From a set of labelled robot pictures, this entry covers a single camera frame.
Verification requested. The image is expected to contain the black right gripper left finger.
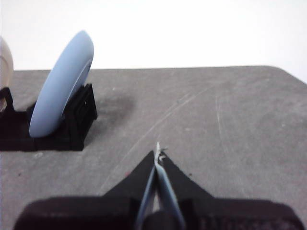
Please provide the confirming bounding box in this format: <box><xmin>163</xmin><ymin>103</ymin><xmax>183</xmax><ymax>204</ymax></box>
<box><xmin>102</xmin><ymin>150</ymin><xmax>157</xmax><ymax>229</ymax></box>

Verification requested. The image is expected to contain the cream white plate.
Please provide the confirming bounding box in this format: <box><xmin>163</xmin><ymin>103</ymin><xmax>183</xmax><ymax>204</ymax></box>
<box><xmin>0</xmin><ymin>35</ymin><xmax>14</xmax><ymax>113</ymax></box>

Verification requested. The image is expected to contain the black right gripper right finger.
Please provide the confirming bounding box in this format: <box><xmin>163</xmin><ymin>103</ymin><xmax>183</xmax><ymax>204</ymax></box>
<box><xmin>155</xmin><ymin>142</ymin><xmax>214</xmax><ymax>229</ymax></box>

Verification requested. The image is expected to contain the black plate rack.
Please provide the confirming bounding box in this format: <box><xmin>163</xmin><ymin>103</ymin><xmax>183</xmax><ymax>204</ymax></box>
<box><xmin>0</xmin><ymin>82</ymin><xmax>98</xmax><ymax>152</ymax></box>

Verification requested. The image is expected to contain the blue plate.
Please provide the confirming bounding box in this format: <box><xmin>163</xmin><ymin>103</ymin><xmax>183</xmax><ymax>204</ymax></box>
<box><xmin>28</xmin><ymin>30</ymin><xmax>94</xmax><ymax>138</ymax></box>

